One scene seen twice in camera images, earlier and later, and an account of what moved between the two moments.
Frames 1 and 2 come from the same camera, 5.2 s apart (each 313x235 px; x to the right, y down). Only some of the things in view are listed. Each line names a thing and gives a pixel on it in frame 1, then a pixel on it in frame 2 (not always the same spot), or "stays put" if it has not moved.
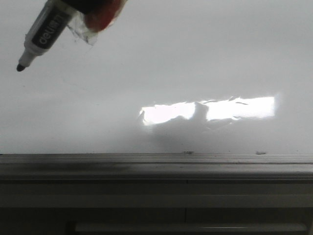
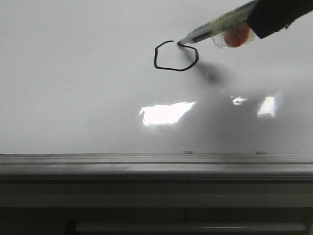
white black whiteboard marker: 48,28 → 236,17
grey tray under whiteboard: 156,206 stays put
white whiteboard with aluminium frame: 174,90 stays put
